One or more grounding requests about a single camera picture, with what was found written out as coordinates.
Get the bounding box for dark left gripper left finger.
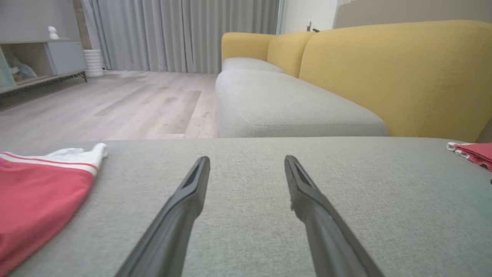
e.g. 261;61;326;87
115;156;211;277

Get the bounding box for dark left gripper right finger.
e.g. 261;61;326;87
284;155;385;277

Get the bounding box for red printed basketball jersey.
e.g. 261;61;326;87
0;143;108;275

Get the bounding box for red shorts with white trim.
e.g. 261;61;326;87
446;141;492;172

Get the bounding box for large grey sofa seat cushion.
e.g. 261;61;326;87
0;137;492;277

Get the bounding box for medium grey sofa seat cushion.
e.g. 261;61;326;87
214;68;389;138

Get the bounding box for large yellow sofa back cushion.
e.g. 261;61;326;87
299;20;492;143

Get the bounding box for small grey sofa seat cushion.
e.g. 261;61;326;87
221;57;286;74

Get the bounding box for white ribbed pot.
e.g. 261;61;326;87
83;48;105;78

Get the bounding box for medium yellow sofa back cushion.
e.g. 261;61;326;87
266;31;316;78

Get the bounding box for grey curtain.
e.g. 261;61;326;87
80;0;281;74

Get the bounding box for yellow sofa armrest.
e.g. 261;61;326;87
221;32;276;63

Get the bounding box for grey cabinet door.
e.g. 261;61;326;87
45;40;88;76

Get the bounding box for low wooden media cabinet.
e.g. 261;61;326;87
0;38;88;99

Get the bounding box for bundle of items in cabinet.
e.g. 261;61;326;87
9;57;38;82

